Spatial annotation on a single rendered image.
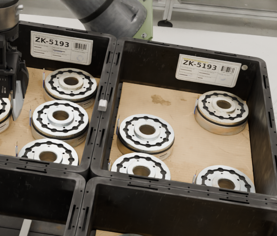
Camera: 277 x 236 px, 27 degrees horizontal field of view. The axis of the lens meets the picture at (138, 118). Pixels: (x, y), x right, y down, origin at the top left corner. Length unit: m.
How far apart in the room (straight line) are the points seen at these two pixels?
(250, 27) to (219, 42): 1.60
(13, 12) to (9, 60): 0.09
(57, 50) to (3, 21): 0.30
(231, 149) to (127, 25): 0.40
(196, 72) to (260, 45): 0.54
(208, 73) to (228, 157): 0.20
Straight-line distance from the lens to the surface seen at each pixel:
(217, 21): 3.27
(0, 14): 0.92
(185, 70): 1.20
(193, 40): 1.67
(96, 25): 1.34
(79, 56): 1.21
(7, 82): 0.97
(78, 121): 1.07
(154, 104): 1.18
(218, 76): 1.21
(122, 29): 1.33
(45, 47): 1.21
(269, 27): 3.33
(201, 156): 1.09
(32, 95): 1.17
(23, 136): 1.08
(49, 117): 1.06
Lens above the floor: 1.54
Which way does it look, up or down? 39 degrees down
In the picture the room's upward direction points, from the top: 9 degrees clockwise
